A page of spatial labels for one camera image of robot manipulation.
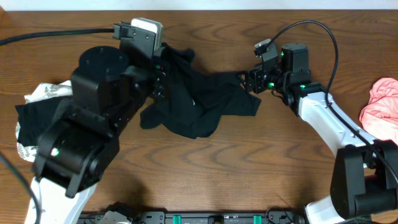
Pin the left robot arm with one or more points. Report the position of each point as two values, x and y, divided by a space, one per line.
108 88

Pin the pink crumpled cloth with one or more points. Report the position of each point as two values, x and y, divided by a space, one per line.
379 116

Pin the black t-shirt with logo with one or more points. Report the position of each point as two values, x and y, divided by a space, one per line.
194 103

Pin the folded black cloth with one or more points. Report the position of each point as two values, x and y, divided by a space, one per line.
34 118

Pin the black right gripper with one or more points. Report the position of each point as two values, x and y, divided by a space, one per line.
254 76

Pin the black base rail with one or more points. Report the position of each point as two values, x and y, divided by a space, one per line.
121 213

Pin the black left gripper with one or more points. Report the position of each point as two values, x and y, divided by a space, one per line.
157 70

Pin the white fern-print cloth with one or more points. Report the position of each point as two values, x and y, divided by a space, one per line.
42 92

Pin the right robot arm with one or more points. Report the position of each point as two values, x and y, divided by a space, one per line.
363 181

